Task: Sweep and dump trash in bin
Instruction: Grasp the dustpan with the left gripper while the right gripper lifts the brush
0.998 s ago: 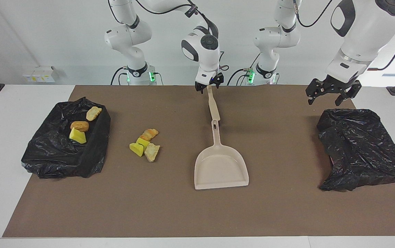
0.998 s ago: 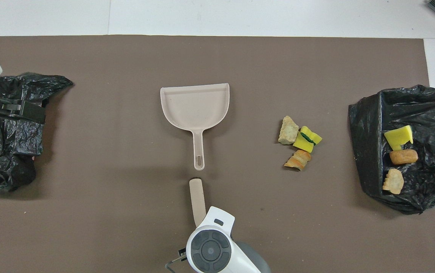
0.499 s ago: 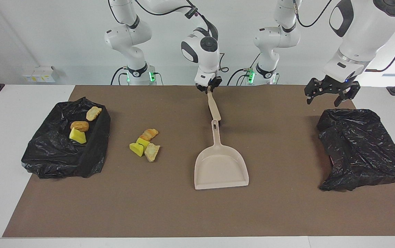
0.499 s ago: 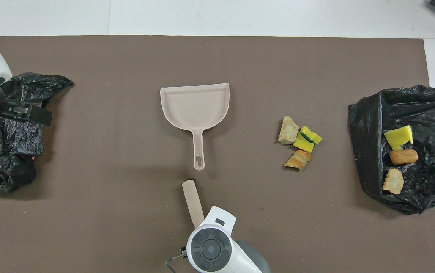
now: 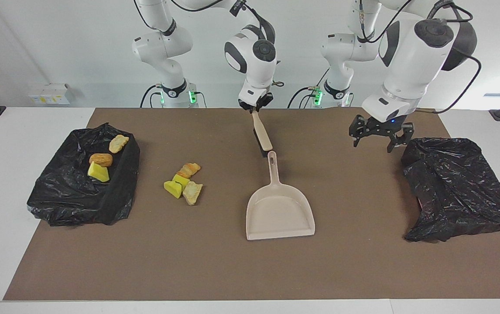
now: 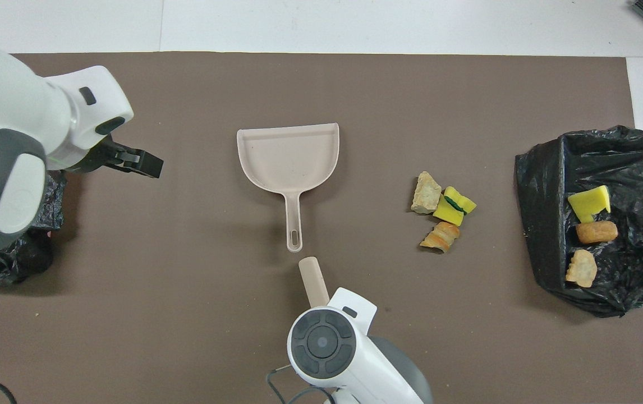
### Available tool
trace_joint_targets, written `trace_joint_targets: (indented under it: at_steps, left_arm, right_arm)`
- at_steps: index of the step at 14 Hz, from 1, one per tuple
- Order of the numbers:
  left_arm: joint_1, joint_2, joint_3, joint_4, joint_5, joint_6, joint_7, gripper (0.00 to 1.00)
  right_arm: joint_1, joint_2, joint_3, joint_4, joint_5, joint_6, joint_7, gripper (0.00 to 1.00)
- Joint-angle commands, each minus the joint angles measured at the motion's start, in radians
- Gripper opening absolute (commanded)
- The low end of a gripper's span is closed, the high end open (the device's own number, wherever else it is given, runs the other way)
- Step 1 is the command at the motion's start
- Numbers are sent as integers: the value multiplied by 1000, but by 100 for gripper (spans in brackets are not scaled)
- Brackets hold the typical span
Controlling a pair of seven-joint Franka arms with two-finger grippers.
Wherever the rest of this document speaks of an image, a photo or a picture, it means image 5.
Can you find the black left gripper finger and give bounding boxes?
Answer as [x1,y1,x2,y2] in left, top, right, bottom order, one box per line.
[349,116,370,148]
[387,123,414,153]

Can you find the beige hand brush black bristles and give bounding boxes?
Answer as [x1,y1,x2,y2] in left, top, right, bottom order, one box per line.
[252,110,274,157]

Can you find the orange striped croissant piece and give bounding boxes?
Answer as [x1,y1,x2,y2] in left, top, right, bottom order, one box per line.
[177,163,201,179]

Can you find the pale bread chunk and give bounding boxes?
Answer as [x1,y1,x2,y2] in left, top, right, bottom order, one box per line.
[183,181,203,206]

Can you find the yellow sponge wedge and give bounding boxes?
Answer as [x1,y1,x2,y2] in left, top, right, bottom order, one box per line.
[164,180,183,199]

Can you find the beige plastic dustpan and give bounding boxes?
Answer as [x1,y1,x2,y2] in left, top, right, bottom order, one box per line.
[246,151,316,241]

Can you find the ridged tan bread slice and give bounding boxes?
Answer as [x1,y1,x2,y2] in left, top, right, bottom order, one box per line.
[109,135,130,154]

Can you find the brown bread roll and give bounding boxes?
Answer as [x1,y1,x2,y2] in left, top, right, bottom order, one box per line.
[89,153,113,168]

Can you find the notched yellow sponge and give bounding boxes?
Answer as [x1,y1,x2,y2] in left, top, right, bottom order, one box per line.
[87,162,110,183]

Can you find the black trash bag bin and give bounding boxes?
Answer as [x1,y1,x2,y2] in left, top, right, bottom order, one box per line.
[27,123,140,226]
[401,137,500,242]

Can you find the brown table mat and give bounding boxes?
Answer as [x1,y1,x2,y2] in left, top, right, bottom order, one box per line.
[3,108,500,301]

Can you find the black left base cable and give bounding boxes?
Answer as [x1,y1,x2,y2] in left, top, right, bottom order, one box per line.
[287,86,320,109]

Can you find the black base cable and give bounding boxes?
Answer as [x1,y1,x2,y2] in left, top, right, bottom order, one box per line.
[287,86,320,109]
[140,84,163,108]

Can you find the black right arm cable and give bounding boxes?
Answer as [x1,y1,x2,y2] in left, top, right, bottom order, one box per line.
[133,0,283,88]

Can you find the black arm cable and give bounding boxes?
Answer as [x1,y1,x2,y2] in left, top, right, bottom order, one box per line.
[359,0,482,115]
[133,0,283,88]

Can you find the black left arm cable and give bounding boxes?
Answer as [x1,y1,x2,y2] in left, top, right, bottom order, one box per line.
[359,0,482,115]

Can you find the black right base cable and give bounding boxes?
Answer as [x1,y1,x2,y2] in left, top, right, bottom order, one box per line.
[140,84,163,108]

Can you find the white wall socket box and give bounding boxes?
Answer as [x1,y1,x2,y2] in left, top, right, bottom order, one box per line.
[29,84,71,105]

